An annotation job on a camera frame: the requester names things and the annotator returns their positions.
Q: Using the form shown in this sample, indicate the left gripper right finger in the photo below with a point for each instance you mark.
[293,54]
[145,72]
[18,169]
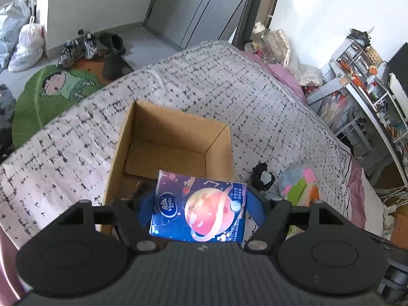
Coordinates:
[271,218]

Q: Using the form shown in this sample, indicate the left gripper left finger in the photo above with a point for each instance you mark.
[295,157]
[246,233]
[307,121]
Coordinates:
[121,215]

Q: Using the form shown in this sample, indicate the black lace cloth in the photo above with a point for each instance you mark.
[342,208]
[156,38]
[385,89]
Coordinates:
[261,178]

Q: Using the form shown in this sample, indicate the blue pink plush toy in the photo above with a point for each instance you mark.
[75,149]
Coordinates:
[299,186]

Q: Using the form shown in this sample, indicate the blue tissue pack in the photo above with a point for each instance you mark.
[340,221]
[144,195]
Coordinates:
[199,210]

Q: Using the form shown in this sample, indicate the white black patterned bedspread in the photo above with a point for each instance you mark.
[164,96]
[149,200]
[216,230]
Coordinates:
[212,84]

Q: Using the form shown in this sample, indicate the cardboard box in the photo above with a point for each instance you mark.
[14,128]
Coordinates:
[155,138]

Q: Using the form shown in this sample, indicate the green leaf cartoon rug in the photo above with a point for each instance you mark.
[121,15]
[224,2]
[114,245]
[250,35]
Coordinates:
[47,94]

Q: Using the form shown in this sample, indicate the dark green slippers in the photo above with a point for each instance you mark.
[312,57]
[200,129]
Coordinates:
[114,65]

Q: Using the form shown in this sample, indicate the pink bed sheet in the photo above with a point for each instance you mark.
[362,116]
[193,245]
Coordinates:
[280,73]

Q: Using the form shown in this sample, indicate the white desk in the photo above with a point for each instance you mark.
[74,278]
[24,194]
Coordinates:
[342,81]

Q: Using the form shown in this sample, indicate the dark fluffy blanket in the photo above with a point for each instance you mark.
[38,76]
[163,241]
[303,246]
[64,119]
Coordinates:
[7,113]

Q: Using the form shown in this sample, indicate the camouflage sneaker pair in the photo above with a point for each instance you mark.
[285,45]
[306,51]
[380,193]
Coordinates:
[85,46]

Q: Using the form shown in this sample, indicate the white plastic bag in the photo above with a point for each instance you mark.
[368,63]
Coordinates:
[29,48]

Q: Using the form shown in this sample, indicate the white desk organizer shelf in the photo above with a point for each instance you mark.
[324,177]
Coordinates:
[359,64]

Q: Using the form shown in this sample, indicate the clear plastic jar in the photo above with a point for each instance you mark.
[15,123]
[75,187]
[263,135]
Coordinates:
[258,43]

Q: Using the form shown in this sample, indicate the grey door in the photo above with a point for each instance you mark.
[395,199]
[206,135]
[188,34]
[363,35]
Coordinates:
[186,23]

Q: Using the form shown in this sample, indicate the large grey plastic bag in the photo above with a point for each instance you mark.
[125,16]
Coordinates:
[14,15]

